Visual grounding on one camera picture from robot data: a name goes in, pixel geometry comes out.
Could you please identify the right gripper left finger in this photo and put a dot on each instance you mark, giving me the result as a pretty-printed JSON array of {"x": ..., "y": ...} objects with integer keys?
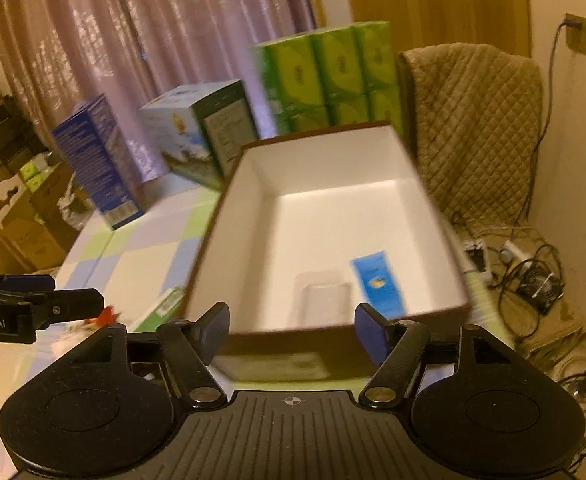
[{"x": 188, "y": 349}]

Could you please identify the green medicine box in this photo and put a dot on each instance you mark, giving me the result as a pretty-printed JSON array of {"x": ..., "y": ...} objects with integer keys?
[{"x": 164, "y": 310}]

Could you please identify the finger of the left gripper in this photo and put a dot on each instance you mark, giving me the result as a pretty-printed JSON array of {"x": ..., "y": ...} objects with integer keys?
[
  {"x": 27, "y": 283},
  {"x": 63, "y": 306}
]

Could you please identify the white power strip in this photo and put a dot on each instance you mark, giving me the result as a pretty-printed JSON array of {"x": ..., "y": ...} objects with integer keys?
[{"x": 511, "y": 255}]

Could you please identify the blue hand cream tube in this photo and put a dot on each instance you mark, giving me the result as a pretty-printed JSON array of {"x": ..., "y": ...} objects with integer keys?
[{"x": 377, "y": 284}]

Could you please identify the cow picture milk box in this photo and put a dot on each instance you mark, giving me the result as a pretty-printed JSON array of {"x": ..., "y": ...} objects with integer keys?
[{"x": 200, "y": 129}]

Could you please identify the wooden door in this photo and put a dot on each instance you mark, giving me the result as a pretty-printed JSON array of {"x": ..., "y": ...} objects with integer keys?
[{"x": 418, "y": 23}]

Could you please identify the green tissue pack bundle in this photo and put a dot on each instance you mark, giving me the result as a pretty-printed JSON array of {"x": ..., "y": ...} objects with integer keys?
[{"x": 330, "y": 77}]

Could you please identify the clear plastic tray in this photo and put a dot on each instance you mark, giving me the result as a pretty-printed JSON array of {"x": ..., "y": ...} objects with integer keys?
[{"x": 321, "y": 299}]

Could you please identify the cardboard boxes pile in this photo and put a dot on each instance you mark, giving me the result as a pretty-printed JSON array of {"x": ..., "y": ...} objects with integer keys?
[{"x": 42, "y": 211}]

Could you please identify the checked bed sheet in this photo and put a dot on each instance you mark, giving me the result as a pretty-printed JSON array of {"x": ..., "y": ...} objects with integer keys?
[{"x": 134, "y": 267}]

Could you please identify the red candy wrapper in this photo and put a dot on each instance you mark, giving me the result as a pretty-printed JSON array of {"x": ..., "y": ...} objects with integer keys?
[{"x": 107, "y": 317}]

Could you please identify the blue milk carton box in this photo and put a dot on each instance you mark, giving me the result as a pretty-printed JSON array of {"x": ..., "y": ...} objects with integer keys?
[{"x": 97, "y": 151}]

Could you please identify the small floor fan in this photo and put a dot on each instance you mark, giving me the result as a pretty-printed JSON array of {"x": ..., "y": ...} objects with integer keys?
[{"x": 539, "y": 286}]

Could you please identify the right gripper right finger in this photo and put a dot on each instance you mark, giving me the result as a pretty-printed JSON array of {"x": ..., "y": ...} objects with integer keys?
[{"x": 395, "y": 348}]

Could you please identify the black folding trolley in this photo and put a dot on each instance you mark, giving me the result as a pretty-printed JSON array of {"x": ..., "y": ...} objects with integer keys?
[{"x": 19, "y": 141}]

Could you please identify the brown shoe box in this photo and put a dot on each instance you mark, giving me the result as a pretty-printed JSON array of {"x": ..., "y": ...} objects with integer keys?
[{"x": 312, "y": 202}]

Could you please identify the pink curtain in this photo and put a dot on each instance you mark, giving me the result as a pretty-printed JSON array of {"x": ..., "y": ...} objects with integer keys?
[{"x": 57, "y": 54}]

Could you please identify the quilted beige chair cover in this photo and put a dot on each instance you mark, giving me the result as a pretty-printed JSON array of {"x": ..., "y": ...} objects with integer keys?
[{"x": 472, "y": 120}]

